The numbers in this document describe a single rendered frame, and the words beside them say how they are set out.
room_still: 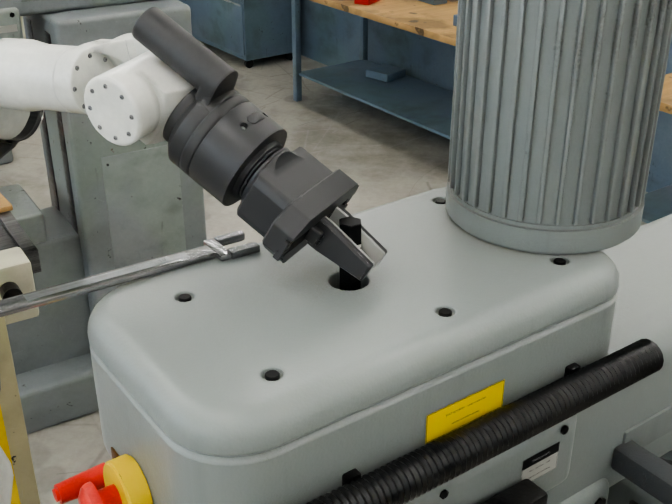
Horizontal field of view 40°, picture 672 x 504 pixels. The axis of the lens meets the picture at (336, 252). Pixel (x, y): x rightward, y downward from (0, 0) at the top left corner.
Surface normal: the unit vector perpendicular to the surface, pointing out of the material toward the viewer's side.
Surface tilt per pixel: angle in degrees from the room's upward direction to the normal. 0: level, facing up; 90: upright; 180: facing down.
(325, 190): 30
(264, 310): 0
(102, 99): 96
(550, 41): 90
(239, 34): 90
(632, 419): 90
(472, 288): 0
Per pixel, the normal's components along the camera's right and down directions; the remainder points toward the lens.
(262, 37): 0.58, 0.37
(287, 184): 0.44, -0.66
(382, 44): -0.81, 0.27
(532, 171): -0.40, 0.42
